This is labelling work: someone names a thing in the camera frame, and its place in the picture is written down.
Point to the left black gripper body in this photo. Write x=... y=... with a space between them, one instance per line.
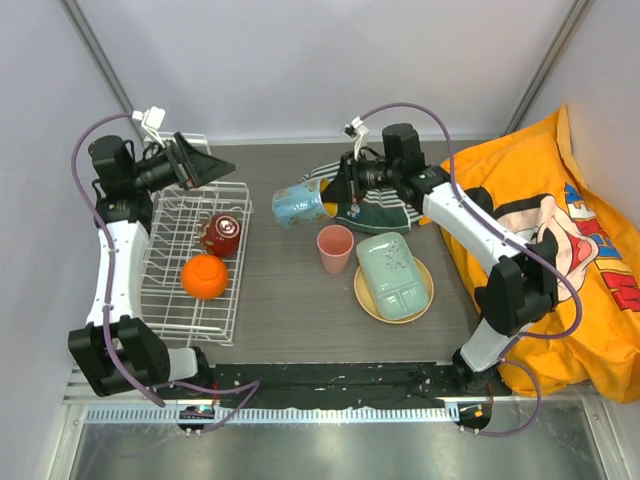
x=154 y=174

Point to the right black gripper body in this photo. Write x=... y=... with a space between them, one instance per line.
x=376 y=174

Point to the blue patterned bowl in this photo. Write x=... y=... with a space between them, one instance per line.
x=302 y=204

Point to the pink cup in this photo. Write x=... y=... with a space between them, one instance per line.
x=335 y=243

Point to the red patterned cup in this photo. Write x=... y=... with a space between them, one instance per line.
x=220 y=235

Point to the light green divided tray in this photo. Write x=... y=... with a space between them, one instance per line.
x=392 y=276

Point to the orange bowl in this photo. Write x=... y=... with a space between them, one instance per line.
x=204 y=277

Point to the yellow round plate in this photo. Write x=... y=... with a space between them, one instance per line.
x=366 y=300

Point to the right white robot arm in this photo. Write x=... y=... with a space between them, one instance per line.
x=521 y=287

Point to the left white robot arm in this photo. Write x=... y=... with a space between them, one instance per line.
x=116 y=350

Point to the green striped towel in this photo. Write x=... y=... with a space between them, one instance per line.
x=380 y=211

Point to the orange cartoon cloth bag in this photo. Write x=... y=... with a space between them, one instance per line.
x=530 y=183

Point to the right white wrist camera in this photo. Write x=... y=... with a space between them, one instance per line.
x=357 y=131

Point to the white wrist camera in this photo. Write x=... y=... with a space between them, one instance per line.
x=357 y=131
x=150 y=122

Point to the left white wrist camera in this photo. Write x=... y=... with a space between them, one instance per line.
x=150 y=122

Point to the white wire dish rack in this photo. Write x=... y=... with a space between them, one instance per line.
x=167 y=309

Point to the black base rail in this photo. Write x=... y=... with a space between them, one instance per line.
x=338 y=386

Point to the white slotted cable duct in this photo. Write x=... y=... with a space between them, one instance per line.
x=201 y=414

